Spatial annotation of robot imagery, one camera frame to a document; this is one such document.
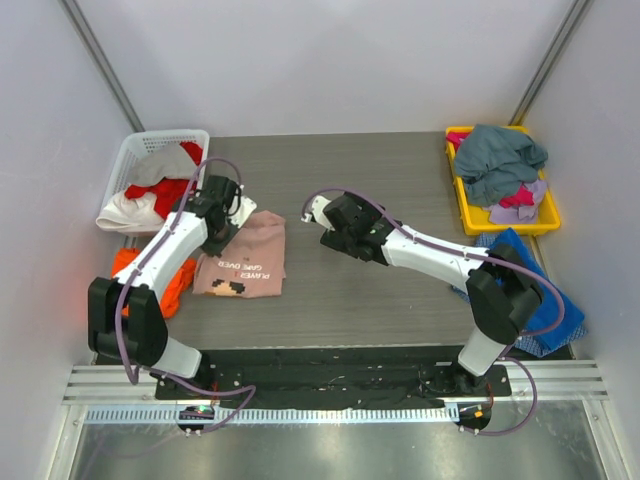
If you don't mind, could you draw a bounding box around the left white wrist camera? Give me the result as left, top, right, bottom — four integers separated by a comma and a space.
228, 185, 257, 229

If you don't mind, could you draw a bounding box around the yellow plastic bin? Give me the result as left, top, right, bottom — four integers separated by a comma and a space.
445, 126, 561, 236

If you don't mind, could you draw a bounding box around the white slotted cable duct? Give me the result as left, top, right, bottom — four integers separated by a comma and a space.
84, 403, 459, 425

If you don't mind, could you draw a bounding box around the orange folded t shirt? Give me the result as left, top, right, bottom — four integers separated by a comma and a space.
111, 248, 196, 320

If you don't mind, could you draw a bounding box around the pink printed t shirt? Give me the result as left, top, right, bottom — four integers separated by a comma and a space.
193, 211, 286, 299

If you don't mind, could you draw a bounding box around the blue checkered shirt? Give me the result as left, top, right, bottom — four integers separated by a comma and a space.
475, 228, 587, 358

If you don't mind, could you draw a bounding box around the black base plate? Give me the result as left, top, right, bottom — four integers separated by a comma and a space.
97, 343, 514, 409

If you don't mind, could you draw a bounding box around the white plastic basket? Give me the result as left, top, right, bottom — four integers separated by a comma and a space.
102, 129, 210, 208

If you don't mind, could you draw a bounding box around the red cloth in basket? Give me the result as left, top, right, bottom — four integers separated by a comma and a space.
125, 142, 203, 219

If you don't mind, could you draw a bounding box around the grey blue t shirt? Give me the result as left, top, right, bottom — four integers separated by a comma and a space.
453, 123, 550, 207

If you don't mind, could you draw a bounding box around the magenta cloth in bin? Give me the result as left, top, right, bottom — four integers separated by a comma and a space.
446, 131, 544, 210

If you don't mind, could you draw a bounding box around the grey cloth in basket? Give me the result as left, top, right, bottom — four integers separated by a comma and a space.
128, 143, 197, 187

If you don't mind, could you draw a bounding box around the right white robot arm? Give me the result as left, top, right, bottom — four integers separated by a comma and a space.
304, 192, 544, 395

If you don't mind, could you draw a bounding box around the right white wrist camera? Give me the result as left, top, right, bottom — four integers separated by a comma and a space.
301, 195, 333, 230

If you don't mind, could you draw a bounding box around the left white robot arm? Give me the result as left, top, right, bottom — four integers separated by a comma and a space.
88, 175, 255, 399

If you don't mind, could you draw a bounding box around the white cloth in basket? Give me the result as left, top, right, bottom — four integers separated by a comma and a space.
95, 191, 165, 235

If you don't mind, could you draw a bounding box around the lilac cloth in bin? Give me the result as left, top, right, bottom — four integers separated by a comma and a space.
484, 179, 547, 225

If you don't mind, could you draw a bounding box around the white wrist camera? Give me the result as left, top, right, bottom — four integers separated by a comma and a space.
301, 195, 333, 230
228, 185, 257, 229

